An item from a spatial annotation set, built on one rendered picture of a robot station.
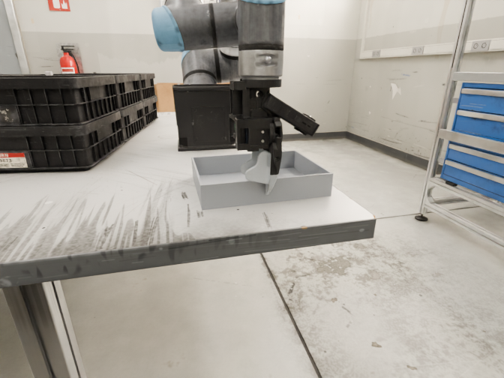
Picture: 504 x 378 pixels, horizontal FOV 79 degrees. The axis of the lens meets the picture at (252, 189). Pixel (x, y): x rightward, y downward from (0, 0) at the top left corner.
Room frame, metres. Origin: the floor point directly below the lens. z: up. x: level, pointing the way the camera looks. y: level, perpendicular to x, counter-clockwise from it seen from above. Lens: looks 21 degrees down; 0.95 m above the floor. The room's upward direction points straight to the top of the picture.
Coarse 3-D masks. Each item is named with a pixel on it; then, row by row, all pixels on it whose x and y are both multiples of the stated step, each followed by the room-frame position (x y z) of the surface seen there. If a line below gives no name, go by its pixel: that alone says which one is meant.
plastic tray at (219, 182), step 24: (192, 168) 0.71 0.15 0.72; (216, 168) 0.73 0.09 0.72; (240, 168) 0.75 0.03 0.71; (288, 168) 0.78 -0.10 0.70; (312, 168) 0.68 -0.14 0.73; (216, 192) 0.53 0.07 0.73; (240, 192) 0.55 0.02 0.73; (264, 192) 0.56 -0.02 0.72; (288, 192) 0.57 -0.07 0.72; (312, 192) 0.58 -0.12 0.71
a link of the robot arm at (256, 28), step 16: (240, 0) 0.54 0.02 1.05; (256, 0) 0.52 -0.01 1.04; (272, 0) 0.52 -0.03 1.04; (240, 16) 0.54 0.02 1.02; (256, 16) 0.52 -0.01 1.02; (272, 16) 0.52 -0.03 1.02; (240, 32) 0.54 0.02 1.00; (256, 32) 0.52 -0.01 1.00; (272, 32) 0.52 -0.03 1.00; (240, 48) 0.54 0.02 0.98; (256, 48) 0.52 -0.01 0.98; (272, 48) 0.52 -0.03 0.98
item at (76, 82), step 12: (0, 84) 0.74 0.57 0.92; (12, 84) 0.74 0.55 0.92; (24, 84) 0.74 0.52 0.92; (36, 84) 0.74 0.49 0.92; (48, 84) 0.75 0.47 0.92; (60, 84) 0.75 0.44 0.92; (72, 84) 0.75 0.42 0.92; (84, 84) 0.80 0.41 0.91; (96, 84) 0.88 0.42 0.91; (108, 84) 0.97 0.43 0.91
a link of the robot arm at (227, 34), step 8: (216, 8) 0.62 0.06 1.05; (224, 8) 0.62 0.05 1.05; (232, 8) 0.62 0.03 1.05; (216, 16) 0.61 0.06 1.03; (224, 16) 0.61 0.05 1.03; (232, 16) 0.61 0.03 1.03; (216, 24) 0.61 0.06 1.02; (224, 24) 0.61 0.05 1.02; (232, 24) 0.61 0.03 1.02; (216, 32) 0.61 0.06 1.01; (224, 32) 0.62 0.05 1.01; (232, 32) 0.62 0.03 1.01; (224, 40) 0.62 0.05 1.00; (232, 40) 0.63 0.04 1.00
